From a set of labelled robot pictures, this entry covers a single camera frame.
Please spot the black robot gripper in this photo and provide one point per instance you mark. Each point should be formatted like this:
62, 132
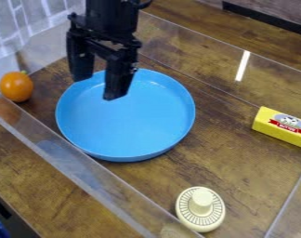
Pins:
104, 32

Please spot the orange ball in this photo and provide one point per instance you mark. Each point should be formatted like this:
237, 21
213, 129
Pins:
17, 86

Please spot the blue round tray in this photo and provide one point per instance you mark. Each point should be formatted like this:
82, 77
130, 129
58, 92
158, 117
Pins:
133, 128

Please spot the yellow butter box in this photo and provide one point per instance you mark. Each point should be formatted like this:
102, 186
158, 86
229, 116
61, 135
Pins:
278, 125

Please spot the cream round toy knob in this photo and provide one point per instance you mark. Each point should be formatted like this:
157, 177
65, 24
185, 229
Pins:
200, 209

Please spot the clear acrylic back wall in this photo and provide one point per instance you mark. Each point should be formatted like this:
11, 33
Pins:
238, 72

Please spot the clear acrylic wall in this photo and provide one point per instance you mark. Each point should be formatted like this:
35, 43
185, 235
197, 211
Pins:
140, 212
238, 72

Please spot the black bar on wall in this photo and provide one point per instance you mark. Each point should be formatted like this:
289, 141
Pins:
262, 17

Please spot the clear acrylic front wall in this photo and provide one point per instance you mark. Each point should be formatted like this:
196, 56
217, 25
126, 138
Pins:
140, 212

